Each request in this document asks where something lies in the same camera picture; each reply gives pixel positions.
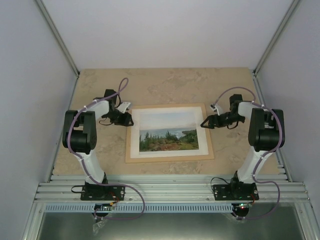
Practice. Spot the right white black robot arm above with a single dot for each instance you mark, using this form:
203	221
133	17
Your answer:
265	135

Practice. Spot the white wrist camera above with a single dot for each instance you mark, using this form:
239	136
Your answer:
216	109
124	107

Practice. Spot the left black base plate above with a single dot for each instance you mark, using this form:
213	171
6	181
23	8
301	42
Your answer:
92	192

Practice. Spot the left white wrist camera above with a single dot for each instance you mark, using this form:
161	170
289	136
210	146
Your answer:
124	107

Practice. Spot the control board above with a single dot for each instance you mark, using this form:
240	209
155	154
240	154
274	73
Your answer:
244	205
105	206

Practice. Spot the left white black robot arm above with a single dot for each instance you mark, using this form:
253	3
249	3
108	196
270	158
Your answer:
80	137

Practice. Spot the white mat board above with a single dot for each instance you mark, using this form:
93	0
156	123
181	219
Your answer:
135	135

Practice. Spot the left control board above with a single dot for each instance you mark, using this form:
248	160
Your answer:
105	206

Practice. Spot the aluminium corner post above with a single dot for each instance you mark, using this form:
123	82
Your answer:
48	19
277	34

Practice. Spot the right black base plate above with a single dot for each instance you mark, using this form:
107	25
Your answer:
224	192

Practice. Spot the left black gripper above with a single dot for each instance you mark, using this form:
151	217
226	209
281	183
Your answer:
125	121

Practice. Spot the landscape photo print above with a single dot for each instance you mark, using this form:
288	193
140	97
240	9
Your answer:
167	132

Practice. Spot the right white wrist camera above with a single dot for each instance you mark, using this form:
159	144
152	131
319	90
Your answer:
216	109

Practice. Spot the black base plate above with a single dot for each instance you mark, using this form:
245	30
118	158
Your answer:
224	192
92	192

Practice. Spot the grey slotted cable duct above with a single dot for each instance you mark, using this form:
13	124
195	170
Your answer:
138	208

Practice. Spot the right aluminium corner post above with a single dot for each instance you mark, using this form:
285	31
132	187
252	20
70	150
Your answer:
277	34

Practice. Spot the aluminium rail bed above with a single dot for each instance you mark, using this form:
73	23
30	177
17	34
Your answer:
172	188

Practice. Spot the left aluminium corner post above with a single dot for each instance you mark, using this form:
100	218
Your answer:
48	19

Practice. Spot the right control board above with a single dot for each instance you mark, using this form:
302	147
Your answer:
244	205

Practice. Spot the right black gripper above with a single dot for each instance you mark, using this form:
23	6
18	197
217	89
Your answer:
211	119

